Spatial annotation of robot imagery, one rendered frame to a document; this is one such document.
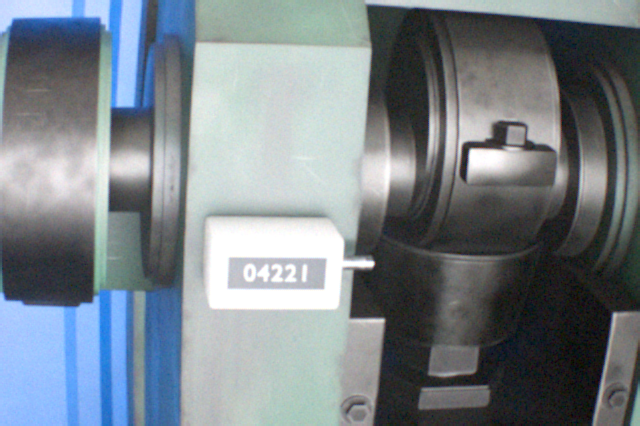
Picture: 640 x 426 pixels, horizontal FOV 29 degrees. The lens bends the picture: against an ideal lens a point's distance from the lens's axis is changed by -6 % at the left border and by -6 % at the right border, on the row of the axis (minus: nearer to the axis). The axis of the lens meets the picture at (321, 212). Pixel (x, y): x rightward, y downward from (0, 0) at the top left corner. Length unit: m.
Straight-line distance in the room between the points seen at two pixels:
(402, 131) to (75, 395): 1.35
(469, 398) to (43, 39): 0.38
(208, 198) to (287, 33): 0.10
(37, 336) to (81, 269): 1.33
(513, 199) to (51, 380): 1.42
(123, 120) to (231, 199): 0.13
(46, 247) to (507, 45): 0.31
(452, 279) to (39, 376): 1.36
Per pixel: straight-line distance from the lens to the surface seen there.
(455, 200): 0.79
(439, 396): 0.88
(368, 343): 0.77
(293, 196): 0.72
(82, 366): 2.08
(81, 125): 0.74
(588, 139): 0.85
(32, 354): 2.11
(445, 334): 0.86
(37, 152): 0.74
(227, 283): 0.68
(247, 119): 0.70
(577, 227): 0.86
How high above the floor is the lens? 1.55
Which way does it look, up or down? 17 degrees down
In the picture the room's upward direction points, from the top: 4 degrees clockwise
